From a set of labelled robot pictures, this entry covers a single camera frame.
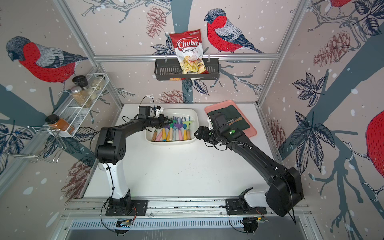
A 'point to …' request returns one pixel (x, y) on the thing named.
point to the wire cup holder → (51, 149)
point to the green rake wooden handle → (154, 136)
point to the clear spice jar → (98, 82)
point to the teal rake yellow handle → (164, 135)
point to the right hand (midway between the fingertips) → (198, 134)
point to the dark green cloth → (231, 113)
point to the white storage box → (172, 113)
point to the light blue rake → (174, 135)
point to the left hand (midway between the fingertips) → (174, 118)
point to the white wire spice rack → (69, 118)
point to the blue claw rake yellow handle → (185, 135)
